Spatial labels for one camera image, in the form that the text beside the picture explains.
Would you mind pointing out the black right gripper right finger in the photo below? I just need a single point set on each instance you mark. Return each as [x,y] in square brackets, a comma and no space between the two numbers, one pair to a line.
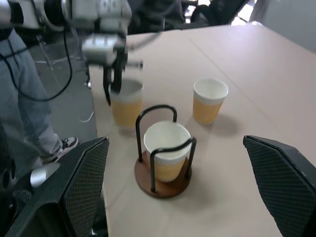
[281,177]

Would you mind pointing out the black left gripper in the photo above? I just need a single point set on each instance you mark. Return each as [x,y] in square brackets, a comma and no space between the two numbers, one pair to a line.
[132,65]

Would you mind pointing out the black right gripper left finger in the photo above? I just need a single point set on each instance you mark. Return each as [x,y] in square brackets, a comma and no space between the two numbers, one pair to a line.
[81,177]

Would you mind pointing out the orange and white paper cup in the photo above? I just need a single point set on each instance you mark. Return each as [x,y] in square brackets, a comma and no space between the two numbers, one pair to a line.
[166,148]
[208,103]
[127,111]

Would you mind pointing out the black and white sneaker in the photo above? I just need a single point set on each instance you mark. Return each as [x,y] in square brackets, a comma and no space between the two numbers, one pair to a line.
[63,146]

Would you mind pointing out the person in grey trousers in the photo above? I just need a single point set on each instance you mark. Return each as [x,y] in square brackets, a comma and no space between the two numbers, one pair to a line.
[24,98]

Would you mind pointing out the black office chair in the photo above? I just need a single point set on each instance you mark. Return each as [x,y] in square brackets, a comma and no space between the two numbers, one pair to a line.
[217,11]

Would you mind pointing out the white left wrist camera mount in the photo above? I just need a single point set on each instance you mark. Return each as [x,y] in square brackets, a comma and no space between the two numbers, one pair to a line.
[98,48]

